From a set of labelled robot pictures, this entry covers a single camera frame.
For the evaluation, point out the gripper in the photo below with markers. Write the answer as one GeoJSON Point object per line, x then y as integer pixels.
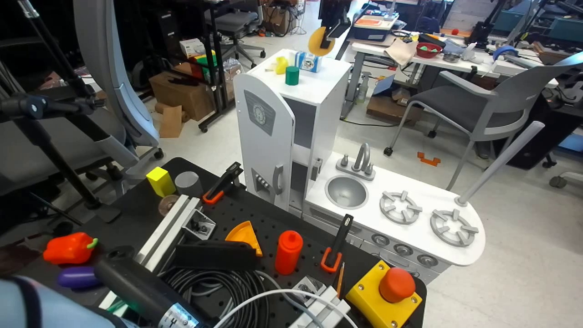
{"type": "Point", "coordinates": [334, 10]}

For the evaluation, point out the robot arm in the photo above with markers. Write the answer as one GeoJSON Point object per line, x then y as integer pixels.
{"type": "Point", "coordinates": [41, 305]}

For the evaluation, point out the yellow plush toy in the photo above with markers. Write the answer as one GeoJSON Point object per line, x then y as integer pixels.
{"type": "Point", "coordinates": [282, 65]}

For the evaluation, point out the white toy kitchen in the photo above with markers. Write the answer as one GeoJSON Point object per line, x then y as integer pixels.
{"type": "Point", "coordinates": [319, 109]}

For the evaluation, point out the toy kitchen tap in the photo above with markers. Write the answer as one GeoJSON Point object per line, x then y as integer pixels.
{"type": "Point", "coordinates": [363, 160]}

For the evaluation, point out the toy fridge door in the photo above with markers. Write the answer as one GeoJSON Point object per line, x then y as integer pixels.
{"type": "Point", "coordinates": [262, 146]}

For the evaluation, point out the toy kitchen sink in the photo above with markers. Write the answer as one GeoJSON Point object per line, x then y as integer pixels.
{"type": "Point", "coordinates": [346, 192]}

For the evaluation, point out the grey toy burner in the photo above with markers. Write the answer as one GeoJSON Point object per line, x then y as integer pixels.
{"type": "Point", "coordinates": [454, 228]}
{"type": "Point", "coordinates": [401, 207]}

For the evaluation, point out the orange toy bottle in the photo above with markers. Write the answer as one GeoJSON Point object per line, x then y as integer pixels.
{"type": "Point", "coordinates": [288, 253]}

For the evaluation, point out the orange toy bell pepper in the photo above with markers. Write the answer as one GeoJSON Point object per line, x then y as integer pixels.
{"type": "Point", "coordinates": [68, 248]}

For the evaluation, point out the purple toy eggplant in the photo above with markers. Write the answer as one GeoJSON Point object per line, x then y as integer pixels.
{"type": "Point", "coordinates": [77, 278]}

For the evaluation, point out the yellow round disc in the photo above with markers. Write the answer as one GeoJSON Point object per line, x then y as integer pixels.
{"type": "Point", "coordinates": [314, 42]}

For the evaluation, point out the blue and white carton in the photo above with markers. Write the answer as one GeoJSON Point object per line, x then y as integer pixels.
{"type": "Point", "coordinates": [308, 61]}

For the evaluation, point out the blue bin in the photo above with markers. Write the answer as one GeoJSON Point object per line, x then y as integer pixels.
{"type": "Point", "coordinates": [371, 31]}

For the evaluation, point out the white desk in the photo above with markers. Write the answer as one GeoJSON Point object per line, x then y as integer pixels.
{"type": "Point", "coordinates": [387, 51]}

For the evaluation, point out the green cylinder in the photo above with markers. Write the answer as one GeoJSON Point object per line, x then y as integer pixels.
{"type": "Point", "coordinates": [292, 75]}

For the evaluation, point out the spray bottle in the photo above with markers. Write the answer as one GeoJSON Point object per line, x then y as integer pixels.
{"type": "Point", "coordinates": [363, 89]}

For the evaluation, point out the flat cardboard box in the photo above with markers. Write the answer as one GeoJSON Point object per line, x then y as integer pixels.
{"type": "Point", "coordinates": [387, 109]}

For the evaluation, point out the red bowl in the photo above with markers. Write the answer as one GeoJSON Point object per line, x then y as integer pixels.
{"type": "Point", "coordinates": [428, 51]}

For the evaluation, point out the dark office chair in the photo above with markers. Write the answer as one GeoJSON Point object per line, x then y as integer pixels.
{"type": "Point", "coordinates": [234, 23]}

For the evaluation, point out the black rack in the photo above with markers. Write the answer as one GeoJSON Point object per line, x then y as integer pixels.
{"type": "Point", "coordinates": [217, 68]}

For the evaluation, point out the grey chair with armrests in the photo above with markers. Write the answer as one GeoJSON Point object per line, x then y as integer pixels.
{"type": "Point", "coordinates": [460, 107]}

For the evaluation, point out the blue tape roll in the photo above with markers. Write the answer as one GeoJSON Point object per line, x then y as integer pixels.
{"type": "Point", "coordinates": [504, 51]}

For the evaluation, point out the cardboard sheet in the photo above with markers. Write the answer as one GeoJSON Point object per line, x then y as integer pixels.
{"type": "Point", "coordinates": [171, 122]}

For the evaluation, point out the black clamp with orange tip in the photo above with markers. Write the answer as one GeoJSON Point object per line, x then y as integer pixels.
{"type": "Point", "coordinates": [339, 241]}
{"type": "Point", "coordinates": [223, 182]}

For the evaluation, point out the grey cylinder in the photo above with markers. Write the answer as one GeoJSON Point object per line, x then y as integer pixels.
{"type": "Point", "coordinates": [188, 184]}

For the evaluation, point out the stove knob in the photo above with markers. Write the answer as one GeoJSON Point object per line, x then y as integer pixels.
{"type": "Point", "coordinates": [380, 239]}
{"type": "Point", "coordinates": [427, 260]}
{"type": "Point", "coordinates": [403, 249]}

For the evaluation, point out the orange wedge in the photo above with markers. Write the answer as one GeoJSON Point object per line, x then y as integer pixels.
{"type": "Point", "coordinates": [243, 234]}

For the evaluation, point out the yellow block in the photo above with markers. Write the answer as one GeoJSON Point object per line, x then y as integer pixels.
{"type": "Point", "coordinates": [161, 182]}

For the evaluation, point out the grey office chair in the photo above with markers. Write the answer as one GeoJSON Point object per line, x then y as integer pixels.
{"type": "Point", "coordinates": [104, 54]}

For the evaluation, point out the brown round disc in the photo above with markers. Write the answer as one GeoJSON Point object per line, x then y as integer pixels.
{"type": "Point", "coordinates": [167, 205]}

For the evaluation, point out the pencil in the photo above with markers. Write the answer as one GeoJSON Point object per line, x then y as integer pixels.
{"type": "Point", "coordinates": [340, 279]}

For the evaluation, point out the black flat box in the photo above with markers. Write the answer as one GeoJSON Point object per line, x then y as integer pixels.
{"type": "Point", "coordinates": [214, 256]}

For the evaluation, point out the yellow box with red button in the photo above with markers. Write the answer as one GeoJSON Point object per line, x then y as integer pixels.
{"type": "Point", "coordinates": [380, 300]}

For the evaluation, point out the black tube with label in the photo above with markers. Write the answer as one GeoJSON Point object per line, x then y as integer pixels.
{"type": "Point", "coordinates": [132, 287]}

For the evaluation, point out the orange bracket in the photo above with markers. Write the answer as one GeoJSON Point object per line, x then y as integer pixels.
{"type": "Point", "coordinates": [428, 159]}

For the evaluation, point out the metal corner bracket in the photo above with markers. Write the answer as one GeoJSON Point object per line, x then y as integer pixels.
{"type": "Point", "coordinates": [200, 225]}

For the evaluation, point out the aluminium rail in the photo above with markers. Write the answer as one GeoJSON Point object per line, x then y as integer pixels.
{"type": "Point", "coordinates": [166, 232]}

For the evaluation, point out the white bracket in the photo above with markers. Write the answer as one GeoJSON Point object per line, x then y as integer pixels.
{"type": "Point", "coordinates": [323, 310]}

